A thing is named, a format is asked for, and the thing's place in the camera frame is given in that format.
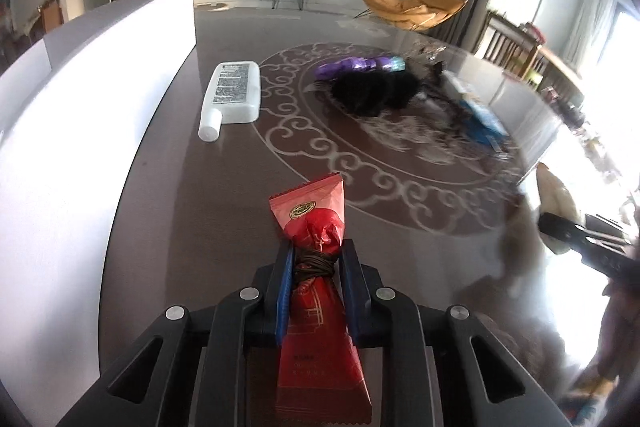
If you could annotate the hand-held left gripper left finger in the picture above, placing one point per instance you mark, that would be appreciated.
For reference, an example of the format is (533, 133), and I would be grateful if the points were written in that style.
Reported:
(284, 297)

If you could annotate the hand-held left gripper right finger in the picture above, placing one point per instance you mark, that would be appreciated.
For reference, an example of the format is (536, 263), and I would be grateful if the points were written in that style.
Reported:
(352, 297)

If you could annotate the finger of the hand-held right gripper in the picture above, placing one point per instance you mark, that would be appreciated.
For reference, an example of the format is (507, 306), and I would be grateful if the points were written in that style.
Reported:
(607, 227)
(562, 229)

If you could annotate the cream knitted hat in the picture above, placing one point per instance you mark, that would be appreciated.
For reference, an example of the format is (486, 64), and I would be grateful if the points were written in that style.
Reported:
(555, 197)

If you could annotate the red snack packet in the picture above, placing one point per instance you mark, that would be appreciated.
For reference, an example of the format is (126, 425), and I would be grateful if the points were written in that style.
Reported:
(320, 217)

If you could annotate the blue white ointment box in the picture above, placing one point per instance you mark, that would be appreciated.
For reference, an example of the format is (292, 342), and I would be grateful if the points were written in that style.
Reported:
(480, 117)

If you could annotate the black fuzzy cloth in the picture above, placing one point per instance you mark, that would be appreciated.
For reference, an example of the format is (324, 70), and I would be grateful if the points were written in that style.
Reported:
(375, 92)

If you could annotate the person's right forearm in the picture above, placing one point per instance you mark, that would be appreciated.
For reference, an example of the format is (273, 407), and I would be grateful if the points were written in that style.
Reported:
(620, 332)

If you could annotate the wooden dining table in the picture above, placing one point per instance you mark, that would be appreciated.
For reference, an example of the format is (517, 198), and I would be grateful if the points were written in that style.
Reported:
(557, 67)

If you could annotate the wooden dining chair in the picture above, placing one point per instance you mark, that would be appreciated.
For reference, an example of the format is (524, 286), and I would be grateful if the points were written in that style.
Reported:
(505, 42)

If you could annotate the white plastic bottle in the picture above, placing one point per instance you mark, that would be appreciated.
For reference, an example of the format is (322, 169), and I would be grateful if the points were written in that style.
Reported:
(235, 92)

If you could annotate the purple packet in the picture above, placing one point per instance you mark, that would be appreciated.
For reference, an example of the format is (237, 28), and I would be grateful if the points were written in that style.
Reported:
(350, 66)

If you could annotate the orange lounge chair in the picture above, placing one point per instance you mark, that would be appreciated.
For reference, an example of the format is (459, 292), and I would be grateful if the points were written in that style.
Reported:
(415, 9)

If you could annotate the low white panel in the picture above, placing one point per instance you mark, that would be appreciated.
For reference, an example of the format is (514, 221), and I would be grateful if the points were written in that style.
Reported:
(30, 207)

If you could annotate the tall white panel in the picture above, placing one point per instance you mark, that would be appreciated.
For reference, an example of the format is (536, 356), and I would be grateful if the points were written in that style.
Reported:
(125, 57)

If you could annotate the wooden side cabinet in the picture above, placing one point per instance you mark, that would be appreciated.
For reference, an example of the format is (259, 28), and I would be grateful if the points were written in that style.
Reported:
(52, 17)

